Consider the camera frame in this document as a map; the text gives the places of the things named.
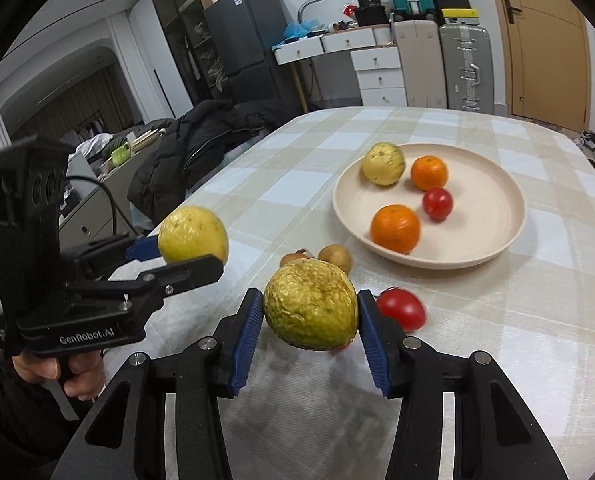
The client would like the yellow guava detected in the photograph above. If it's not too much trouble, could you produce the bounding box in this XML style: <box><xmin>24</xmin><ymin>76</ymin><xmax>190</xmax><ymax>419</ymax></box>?
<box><xmin>157</xmin><ymin>206</ymin><xmax>229</xmax><ymax>266</ymax></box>
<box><xmin>361</xmin><ymin>142</ymin><xmax>407</xmax><ymax>187</ymax></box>

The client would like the large orange mandarin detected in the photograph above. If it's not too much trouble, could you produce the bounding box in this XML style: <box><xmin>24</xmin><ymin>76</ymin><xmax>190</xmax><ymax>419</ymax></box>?
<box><xmin>370</xmin><ymin>204</ymin><xmax>421</xmax><ymax>255</ymax></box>

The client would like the grey drawer cabinet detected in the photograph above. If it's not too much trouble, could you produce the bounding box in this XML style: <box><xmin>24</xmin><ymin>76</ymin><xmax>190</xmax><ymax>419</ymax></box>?
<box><xmin>60</xmin><ymin>155</ymin><xmax>143</xmax><ymax>243</ymax></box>

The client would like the red cherry tomato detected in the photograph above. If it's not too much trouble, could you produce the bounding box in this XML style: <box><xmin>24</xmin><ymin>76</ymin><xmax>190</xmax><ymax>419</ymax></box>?
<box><xmin>422</xmin><ymin>187</ymin><xmax>453</xmax><ymax>221</ymax></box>
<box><xmin>376</xmin><ymin>287</ymin><xmax>426</xmax><ymax>333</ymax></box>

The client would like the cream round plate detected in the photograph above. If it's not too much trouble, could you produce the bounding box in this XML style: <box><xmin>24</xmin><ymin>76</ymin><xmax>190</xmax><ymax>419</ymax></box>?
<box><xmin>332</xmin><ymin>143</ymin><xmax>527</xmax><ymax>267</ymax></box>

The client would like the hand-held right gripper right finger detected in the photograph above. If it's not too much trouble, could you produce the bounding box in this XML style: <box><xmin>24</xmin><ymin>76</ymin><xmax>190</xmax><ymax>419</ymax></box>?
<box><xmin>356</xmin><ymin>289</ymin><xmax>571</xmax><ymax>480</ymax></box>

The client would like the black cable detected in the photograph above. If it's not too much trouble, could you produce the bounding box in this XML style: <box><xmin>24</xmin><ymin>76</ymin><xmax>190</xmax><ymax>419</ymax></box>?
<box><xmin>64</xmin><ymin>176</ymin><xmax>143</xmax><ymax>238</ymax></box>

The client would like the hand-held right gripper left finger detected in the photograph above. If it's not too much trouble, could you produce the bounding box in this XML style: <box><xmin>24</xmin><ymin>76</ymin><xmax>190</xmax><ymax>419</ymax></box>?
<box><xmin>50</xmin><ymin>287</ymin><xmax>265</xmax><ymax>480</ymax></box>

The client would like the white desk with drawers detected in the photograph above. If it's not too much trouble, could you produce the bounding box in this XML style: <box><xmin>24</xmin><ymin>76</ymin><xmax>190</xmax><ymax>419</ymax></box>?
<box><xmin>272</xmin><ymin>25</ymin><xmax>393</xmax><ymax>66</ymax></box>

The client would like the black puffer jacket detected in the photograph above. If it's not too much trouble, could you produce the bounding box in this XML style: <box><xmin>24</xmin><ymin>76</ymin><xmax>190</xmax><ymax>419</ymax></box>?
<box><xmin>127</xmin><ymin>99</ymin><xmax>278</xmax><ymax>233</ymax></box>

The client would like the dark shelf unit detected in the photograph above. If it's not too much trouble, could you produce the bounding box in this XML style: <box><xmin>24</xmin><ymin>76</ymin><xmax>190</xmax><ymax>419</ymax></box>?
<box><xmin>150</xmin><ymin>0</ymin><xmax>228</xmax><ymax>121</ymax></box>

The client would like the silver suitcase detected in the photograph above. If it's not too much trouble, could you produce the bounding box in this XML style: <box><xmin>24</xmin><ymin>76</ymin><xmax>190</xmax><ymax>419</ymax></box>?
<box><xmin>438</xmin><ymin>22</ymin><xmax>495</xmax><ymax>113</ymax></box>

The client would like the small orange mandarin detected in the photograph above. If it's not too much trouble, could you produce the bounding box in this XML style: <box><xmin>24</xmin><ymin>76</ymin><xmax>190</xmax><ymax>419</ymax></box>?
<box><xmin>410</xmin><ymin>156</ymin><xmax>449</xmax><ymax>192</ymax></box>

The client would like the person's left hand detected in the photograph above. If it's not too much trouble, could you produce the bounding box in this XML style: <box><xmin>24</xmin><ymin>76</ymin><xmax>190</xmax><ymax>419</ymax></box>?
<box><xmin>13</xmin><ymin>349</ymin><xmax>106</xmax><ymax>401</ymax></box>

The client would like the person's left forearm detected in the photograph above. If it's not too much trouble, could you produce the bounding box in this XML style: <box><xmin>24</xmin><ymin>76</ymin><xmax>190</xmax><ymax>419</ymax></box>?
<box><xmin>0</xmin><ymin>365</ymin><xmax>95</xmax><ymax>480</ymax></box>

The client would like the blue plastic bag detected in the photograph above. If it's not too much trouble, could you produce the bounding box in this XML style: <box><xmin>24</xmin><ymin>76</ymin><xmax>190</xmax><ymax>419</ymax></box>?
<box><xmin>282</xmin><ymin>20</ymin><xmax>323</xmax><ymax>41</ymax></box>

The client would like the wrinkled yellow-green guava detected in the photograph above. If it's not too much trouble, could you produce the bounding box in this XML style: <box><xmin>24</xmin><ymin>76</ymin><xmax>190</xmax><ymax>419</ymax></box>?
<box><xmin>263</xmin><ymin>260</ymin><xmax>359</xmax><ymax>352</ymax></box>

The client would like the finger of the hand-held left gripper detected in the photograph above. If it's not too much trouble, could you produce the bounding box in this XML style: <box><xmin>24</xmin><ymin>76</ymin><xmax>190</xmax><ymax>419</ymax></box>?
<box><xmin>62</xmin><ymin>232</ymin><xmax>162</xmax><ymax>278</ymax></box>
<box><xmin>104</xmin><ymin>254</ymin><xmax>225</xmax><ymax>311</ymax></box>

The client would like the wooden door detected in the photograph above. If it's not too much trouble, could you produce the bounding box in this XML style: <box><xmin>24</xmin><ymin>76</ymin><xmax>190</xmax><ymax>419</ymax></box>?
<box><xmin>482</xmin><ymin>0</ymin><xmax>592</xmax><ymax>133</ymax></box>

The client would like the dark grey fridge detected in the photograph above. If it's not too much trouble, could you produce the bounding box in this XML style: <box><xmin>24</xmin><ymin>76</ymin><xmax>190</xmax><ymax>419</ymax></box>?
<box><xmin>203</xmin><ymin>0</ymin><xmax>303</xmax><ymax>116</ymax></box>

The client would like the white drawer cabinet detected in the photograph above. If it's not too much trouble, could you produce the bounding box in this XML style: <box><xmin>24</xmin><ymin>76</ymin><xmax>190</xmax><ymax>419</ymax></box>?
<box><xmin>350</xmin><ymin>47</ymin><xmax>408</xmax><ymax>108</ymax></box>

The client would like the beige suitcase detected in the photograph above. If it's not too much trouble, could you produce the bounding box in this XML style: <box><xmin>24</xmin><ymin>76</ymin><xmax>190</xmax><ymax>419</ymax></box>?
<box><xmin>392</xmin><ymin>19</ymin><xmax>448</xmax><ymax>110</ymax></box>

